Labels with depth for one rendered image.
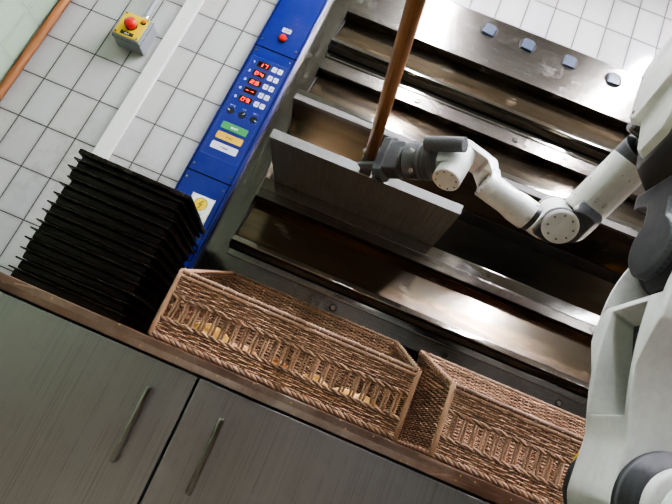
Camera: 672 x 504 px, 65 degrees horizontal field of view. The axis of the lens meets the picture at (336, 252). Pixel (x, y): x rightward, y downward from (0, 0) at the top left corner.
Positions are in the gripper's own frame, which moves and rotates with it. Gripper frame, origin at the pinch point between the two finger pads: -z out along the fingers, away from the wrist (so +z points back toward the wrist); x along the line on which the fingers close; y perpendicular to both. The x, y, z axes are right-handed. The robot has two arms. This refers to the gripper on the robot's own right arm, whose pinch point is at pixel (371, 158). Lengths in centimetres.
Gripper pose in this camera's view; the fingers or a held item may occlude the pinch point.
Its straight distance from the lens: 136.0
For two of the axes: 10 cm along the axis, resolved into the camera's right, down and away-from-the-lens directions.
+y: -4.7, -4.5, -7.6
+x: 3.7, -8.8, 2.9
